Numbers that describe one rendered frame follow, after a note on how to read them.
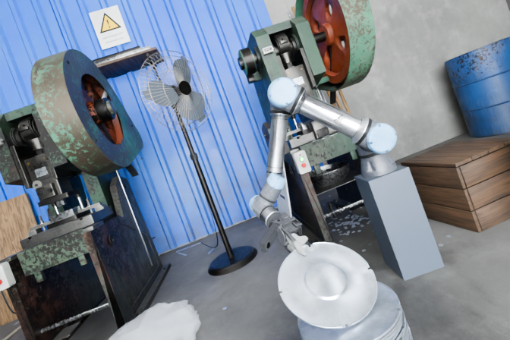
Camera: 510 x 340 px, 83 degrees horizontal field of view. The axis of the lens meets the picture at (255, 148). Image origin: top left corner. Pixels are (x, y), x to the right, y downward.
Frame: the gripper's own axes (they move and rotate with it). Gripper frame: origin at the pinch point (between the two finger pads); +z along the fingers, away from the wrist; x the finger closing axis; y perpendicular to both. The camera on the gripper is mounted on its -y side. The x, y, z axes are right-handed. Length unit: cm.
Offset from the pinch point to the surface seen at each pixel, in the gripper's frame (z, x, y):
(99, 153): -121, -12, -53
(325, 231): -47, 54, 51
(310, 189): -60, 29, 51
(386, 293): 24.1, 2.3, 12.0
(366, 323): 27.8, 0.3, -0.4
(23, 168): -154, -5, -98
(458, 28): -153, -17, 359
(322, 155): -68, 16, 69
